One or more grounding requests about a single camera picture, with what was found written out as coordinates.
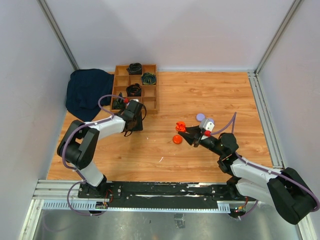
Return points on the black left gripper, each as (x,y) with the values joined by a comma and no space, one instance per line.
(139,126)

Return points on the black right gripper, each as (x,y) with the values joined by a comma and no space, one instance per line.
(195,131)

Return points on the orange charging case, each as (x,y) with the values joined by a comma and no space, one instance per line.
(180,126)
(177,139)

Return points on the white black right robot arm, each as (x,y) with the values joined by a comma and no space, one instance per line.
(285,190)

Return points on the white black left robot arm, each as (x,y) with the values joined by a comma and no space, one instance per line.
(78,145)

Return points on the dark rolled belt lower left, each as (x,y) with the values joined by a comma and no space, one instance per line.
(118,103)

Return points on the black rolled belt middle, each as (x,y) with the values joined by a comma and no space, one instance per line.
(134,90)

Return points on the black rolled belt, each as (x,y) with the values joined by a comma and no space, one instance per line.
(135,69)
(134,90)

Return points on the wooden compartment tray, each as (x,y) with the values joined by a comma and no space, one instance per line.
(138,82)

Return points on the dark green rolled belt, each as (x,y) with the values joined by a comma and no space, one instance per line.
(148,79)

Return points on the black rolled belt top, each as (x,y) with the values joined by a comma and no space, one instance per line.
(135,69)

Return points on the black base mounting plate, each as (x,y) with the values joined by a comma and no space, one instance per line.
(159,196)

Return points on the dark blue cloth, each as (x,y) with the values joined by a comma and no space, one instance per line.
(84,89)

